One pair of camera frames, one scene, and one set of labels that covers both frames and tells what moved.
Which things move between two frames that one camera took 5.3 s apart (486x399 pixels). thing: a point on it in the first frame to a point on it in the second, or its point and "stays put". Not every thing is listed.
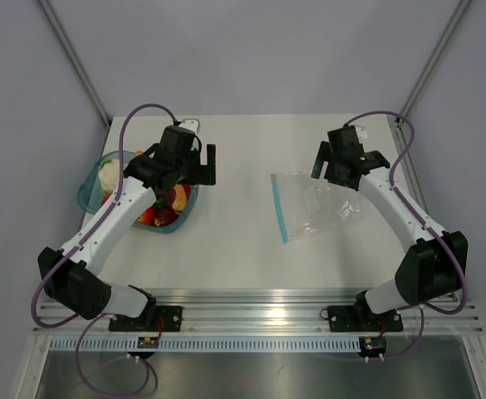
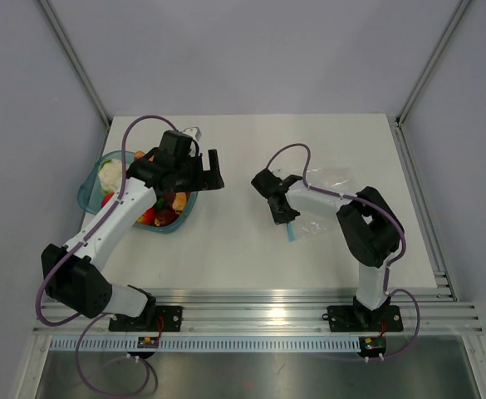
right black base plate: (356, 318) stays put
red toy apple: (148, 216) stays put
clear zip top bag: (311, 209) stays put
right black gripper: (324, 155) to (282, 219)
